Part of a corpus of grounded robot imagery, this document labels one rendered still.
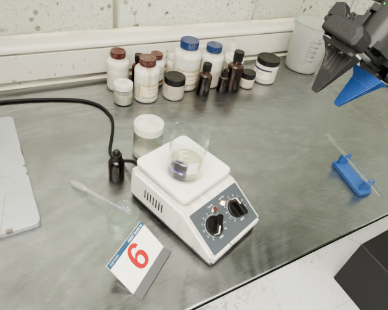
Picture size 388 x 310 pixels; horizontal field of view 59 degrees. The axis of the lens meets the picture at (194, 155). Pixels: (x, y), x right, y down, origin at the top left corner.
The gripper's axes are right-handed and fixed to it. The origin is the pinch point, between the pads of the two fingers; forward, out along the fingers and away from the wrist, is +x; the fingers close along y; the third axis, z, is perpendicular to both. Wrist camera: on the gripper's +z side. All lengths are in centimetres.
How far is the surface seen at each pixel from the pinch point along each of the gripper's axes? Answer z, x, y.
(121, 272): -6.0, 37.5, 22.4
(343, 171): -1.6, 14.2, -24.7
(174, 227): -1.7, 32.7, 13.0
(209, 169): 3.0, 23.4, 8.9
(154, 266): -5.9, 36.9, 16.6
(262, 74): 36.5, 10.5, -28.2
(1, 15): 54, 29, 33
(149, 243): -2.7, 35.4, 16.9
